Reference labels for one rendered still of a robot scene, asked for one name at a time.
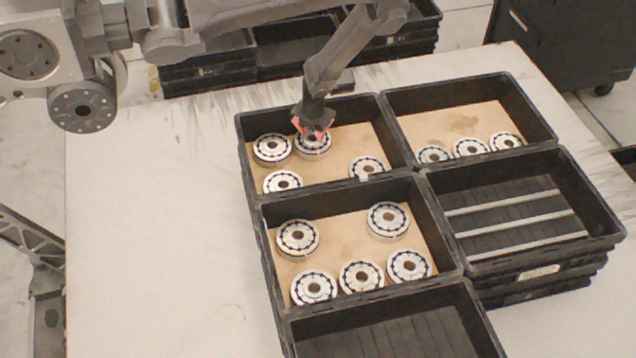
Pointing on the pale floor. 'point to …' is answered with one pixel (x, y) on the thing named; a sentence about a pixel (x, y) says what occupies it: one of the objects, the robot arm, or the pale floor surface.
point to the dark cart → (571, 39)
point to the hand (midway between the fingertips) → (312, 136)
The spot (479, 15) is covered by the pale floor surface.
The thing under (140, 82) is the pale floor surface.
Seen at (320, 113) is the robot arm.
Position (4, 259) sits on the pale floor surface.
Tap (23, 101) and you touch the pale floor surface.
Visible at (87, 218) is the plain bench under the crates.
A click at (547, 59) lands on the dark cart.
